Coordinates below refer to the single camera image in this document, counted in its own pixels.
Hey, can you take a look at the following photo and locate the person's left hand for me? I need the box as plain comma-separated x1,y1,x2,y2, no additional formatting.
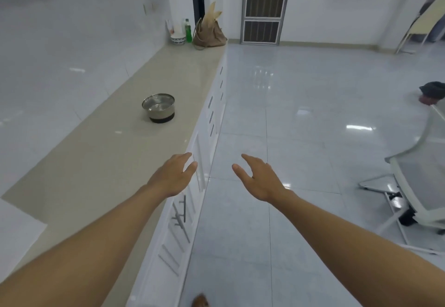
146,152,198,199

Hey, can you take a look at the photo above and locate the person's right hand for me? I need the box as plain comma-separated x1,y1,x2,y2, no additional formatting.
232,154,297,204

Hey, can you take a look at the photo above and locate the small steel pot black base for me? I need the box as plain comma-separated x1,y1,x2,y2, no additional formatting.
141,93,176,124

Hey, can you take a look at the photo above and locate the person's right forearm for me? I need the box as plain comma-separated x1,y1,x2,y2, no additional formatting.
273,190,445,307

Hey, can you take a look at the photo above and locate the person's left forearm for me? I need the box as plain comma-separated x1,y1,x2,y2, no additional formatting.
0,185,169,307

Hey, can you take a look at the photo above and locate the white base cabinet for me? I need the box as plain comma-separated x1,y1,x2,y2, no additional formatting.
125,44,229,307

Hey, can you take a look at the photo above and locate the brown paper bag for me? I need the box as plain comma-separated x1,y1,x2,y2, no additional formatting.
192,1,229,49

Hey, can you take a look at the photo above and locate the metal framed screen door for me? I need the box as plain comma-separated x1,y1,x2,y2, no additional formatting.
240,0,294,45

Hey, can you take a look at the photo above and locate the dark bundle on floor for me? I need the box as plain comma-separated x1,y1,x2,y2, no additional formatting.
419,81,445,106

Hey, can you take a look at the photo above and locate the cream folding chair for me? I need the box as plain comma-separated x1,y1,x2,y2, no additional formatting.
395,0,445,55

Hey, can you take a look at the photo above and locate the white frame chair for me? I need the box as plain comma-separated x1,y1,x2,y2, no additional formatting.
359,103,445,254

